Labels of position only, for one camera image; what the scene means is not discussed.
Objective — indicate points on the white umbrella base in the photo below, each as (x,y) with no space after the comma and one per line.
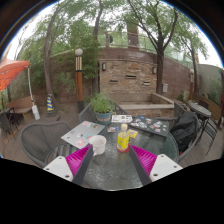
(36,113)

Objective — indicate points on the grey wall box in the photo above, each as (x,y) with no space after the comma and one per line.
(165,88)

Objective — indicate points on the black backpack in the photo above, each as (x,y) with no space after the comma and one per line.
(185,130)

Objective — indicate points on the colourful printed card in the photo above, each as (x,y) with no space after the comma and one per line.
(113,129)

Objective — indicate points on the yellow card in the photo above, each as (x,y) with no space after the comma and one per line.
(133,134)

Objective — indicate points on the blue yellow striped cone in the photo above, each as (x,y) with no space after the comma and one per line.
(50,105)

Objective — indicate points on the black folding chair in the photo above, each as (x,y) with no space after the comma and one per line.
(7,121)

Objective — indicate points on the silver laptop with stickers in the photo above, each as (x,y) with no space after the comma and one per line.
(80,131)

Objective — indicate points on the orange patio umbrella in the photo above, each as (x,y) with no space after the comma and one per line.
(11,71)

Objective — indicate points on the white mug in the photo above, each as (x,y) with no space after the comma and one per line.
(97,144)

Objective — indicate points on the globe-topped striped lamp post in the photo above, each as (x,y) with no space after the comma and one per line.
(79,83)

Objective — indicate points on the green plant in teal pot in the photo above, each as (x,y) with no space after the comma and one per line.
(101,105)

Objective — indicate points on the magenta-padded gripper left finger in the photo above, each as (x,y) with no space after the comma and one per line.
(59,168)

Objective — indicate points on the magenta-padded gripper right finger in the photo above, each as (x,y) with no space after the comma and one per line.
(163,166)

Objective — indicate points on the black wall lamp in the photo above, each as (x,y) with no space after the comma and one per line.
(104,66)
(154,70)

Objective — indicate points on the wooden bench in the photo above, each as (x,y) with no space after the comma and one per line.
(21,105)

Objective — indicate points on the yellow-labelled clear drink bottle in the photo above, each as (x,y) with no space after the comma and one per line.
(122,141)

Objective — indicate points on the dark round side table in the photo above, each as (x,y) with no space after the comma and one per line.
(200,108)

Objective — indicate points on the grey mesh chair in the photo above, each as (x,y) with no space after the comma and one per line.
(86,115)
(40,140)
(191,151)

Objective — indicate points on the white printed booklet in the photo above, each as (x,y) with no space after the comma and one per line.
(121,118)

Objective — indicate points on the tall green tree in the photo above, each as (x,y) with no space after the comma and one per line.
(160,73)
(48,66)

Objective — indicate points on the black metal chair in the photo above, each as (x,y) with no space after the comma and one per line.
(180,108)
(211,130)

